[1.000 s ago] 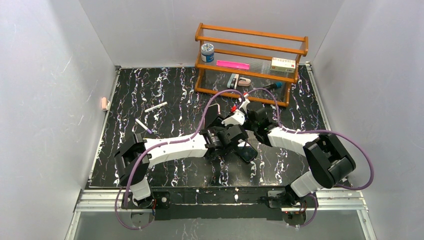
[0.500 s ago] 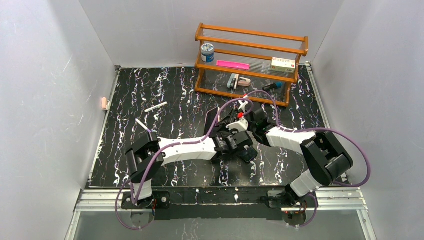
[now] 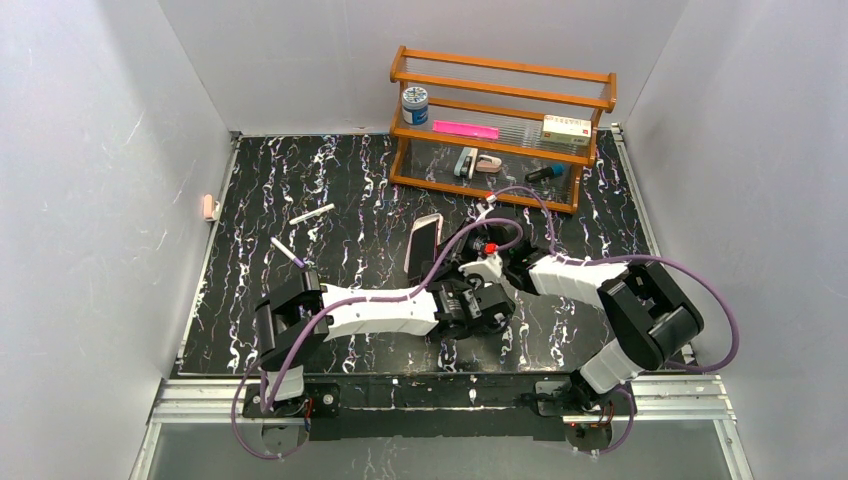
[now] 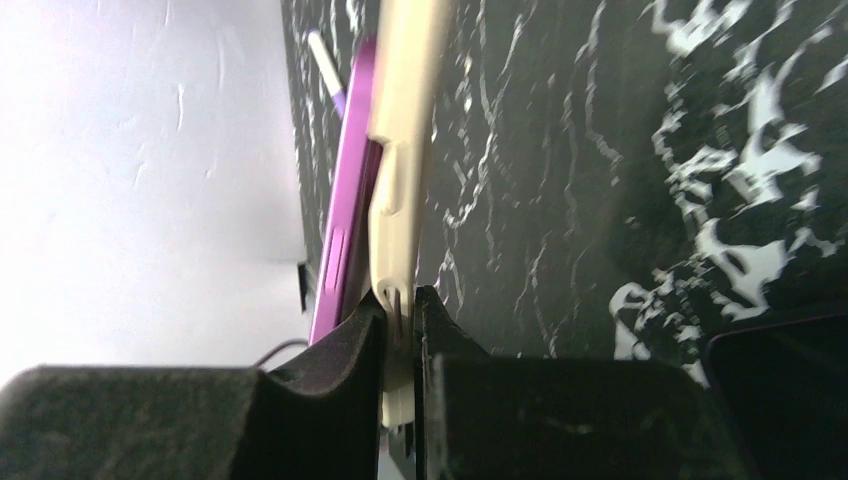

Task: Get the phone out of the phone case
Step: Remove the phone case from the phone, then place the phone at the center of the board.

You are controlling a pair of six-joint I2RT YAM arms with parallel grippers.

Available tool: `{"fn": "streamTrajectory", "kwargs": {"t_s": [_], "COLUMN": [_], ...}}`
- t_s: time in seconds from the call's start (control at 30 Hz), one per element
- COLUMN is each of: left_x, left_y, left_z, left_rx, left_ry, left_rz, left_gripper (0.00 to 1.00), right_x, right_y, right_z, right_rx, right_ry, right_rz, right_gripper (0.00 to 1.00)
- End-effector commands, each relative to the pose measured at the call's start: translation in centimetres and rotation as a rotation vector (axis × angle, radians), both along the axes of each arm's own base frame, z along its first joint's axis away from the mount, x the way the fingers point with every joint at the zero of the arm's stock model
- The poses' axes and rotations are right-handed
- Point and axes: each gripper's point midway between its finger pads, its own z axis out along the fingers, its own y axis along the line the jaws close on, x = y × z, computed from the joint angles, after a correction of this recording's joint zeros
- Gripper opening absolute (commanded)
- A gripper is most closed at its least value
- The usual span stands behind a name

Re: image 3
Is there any phone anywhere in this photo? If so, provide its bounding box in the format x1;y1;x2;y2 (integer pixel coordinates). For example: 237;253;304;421
404;213;444;286

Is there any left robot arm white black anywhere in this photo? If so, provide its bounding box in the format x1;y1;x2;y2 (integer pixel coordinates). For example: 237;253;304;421
254;263;515;411

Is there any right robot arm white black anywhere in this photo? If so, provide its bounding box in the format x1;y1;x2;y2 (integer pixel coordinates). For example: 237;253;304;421
433;212;704;408

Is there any pink tape dispenser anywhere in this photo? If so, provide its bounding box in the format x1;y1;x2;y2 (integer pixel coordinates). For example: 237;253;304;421
475;154;502;174

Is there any grey stapler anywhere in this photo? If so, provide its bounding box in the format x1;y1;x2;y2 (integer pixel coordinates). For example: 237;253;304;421
453;147;478;180

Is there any black blue marker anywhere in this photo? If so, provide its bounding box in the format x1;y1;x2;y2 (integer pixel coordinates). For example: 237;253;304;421
524;164;566;184

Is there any orange wooden shelf rack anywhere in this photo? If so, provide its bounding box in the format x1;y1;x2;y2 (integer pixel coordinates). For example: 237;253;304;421
389;46;618;214

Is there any pink flat ruler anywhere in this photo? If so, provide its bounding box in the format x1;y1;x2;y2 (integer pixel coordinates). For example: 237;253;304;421
432;120;500;141

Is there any white red medicine box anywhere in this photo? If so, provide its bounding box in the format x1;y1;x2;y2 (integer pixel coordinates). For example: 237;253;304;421
540;115;593;146

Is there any white blue jar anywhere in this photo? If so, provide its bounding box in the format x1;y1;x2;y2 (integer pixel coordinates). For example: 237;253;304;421
400;86;429;126

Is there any white marker pen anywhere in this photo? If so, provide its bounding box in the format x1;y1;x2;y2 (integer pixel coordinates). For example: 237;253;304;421
288;203;335;226

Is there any purple tipped marker pen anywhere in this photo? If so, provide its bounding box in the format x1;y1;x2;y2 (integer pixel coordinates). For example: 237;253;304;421
270;237;307;270

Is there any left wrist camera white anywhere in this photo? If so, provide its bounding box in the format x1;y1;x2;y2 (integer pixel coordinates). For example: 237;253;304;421
459;243;504;283

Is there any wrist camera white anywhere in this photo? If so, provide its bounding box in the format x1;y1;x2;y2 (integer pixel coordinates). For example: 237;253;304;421
474;192;497;222
459;243;504;283

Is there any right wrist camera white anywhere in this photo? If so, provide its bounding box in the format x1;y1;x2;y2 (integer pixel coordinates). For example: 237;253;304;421
474;192;497;222

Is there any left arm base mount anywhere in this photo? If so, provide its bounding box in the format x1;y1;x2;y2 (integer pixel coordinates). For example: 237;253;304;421
236;382;341;455

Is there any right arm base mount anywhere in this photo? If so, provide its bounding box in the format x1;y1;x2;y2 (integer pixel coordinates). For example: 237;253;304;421
516;378;638;458

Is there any aluminium frame rail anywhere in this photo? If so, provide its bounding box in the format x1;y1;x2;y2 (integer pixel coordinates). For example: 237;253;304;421
150;374;736;423

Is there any pink wall hook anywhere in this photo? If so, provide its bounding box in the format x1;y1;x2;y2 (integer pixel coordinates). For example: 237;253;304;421
202;194;221;222

